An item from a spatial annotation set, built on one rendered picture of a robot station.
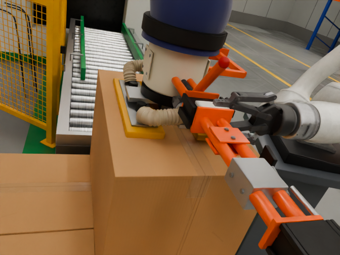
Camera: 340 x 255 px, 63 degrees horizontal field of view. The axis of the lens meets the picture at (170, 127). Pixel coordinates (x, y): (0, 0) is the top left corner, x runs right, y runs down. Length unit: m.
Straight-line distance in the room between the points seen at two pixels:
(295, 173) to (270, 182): 0.79
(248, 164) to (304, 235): 0.14
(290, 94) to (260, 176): 0.47
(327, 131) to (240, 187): 0.36
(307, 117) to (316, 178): 0.61
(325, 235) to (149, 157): 0.39
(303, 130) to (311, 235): 0.37
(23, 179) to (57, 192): 0.14
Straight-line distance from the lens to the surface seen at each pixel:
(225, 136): 0.51
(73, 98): 1.76
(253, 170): 0.45
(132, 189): 0.61
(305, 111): 0.70
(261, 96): 0.63
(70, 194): 1.12
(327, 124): 0.74
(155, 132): 0.70
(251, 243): 1.69
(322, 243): 0.38
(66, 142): 1.33
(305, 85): 0.92
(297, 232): 0.37
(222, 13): 0.72
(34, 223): 1.04
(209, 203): 0.71
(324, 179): 1.29
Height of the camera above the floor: 1.33
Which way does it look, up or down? 29 degrees down
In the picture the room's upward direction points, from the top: 15 degrees clockwise
